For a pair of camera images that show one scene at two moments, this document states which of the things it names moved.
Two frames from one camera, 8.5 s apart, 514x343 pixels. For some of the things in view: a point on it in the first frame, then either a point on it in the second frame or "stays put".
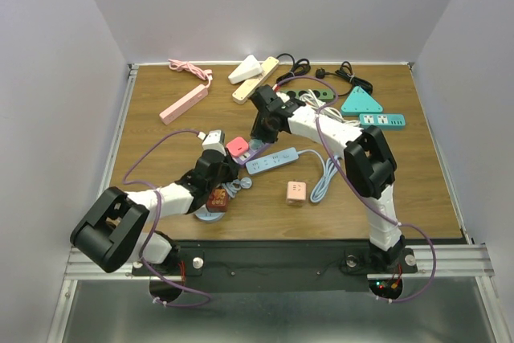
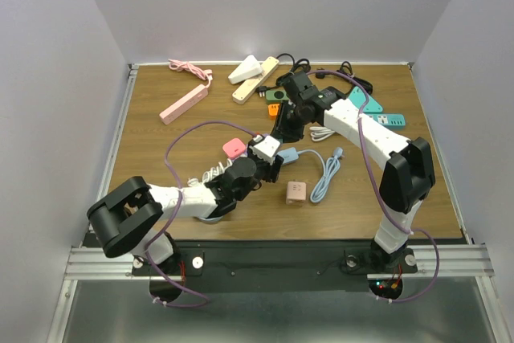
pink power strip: [184, 104] stays put
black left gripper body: [226, 173] -> [262, 172]
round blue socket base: [206, 215] stays put
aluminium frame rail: [79, 266] stays put
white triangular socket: [250, 67] stays put
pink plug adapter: [237, 147] stays put
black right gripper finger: [264, 129] -> [289, 126]
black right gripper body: [266, 115] -> [299, 107]
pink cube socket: [296, 193] stays put
